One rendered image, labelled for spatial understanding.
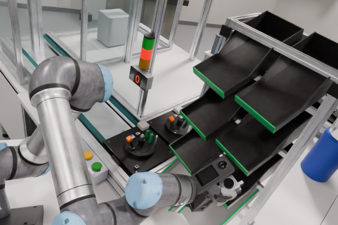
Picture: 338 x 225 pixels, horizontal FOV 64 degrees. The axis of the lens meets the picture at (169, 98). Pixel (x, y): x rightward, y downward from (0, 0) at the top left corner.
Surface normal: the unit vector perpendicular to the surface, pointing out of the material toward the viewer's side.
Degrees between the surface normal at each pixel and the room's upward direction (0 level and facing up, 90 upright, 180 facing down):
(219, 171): 34
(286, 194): 0
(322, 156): 90
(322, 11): 90
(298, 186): 0
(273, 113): 25
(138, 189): 66
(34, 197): 0
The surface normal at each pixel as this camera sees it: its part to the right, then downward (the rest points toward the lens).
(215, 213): -0.43, -0.43
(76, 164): 0.52, -0.55
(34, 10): 0.68, 0.54
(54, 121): 0.09, -0.46
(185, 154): -0.15, -0.64
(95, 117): 0.22, -0.79
